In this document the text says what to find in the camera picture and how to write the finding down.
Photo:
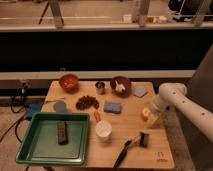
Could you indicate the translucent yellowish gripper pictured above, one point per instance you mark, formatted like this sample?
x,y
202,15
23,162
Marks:
x,y
154,121

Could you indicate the orange yellow apple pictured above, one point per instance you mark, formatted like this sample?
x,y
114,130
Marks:
x,y
145,114

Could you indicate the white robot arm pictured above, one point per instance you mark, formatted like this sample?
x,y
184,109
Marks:
x,y
174,94

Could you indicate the white cup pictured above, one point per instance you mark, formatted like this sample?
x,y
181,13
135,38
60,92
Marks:
x,y
103,130

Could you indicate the small metal cup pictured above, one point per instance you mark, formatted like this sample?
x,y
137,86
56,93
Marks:
x,y
100,87

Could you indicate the light blue cloth piece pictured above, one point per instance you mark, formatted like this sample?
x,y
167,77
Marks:
x,y
140,91

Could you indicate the wooden board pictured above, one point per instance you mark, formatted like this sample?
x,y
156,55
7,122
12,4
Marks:
x,y
126,125

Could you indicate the blue sponge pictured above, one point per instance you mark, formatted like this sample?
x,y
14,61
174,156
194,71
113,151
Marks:
x,y
112,107

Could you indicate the dark purple bowl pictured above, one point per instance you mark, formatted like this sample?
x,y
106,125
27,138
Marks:
x,y
125,81

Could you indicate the white object in bowl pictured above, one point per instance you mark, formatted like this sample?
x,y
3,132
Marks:
x,y
120,87

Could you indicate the small orange carrot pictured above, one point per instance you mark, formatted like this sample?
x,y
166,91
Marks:
x,y
97,116

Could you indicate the bunch of dark grapes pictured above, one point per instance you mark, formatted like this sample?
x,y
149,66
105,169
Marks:
x,y
86,102

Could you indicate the orange red bowl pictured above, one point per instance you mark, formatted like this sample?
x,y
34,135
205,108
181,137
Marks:
x,y
68,82

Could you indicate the grey round lid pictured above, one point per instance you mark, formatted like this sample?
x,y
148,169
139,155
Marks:
x,y
60,106

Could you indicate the green plastic tray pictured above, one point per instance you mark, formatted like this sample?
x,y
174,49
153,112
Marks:
x,y
40,144

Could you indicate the blue box beside table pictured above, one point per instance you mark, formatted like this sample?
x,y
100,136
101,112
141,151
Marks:
x,y
32,109

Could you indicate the black handled brush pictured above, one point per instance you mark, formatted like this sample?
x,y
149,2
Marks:
x,y
141,140

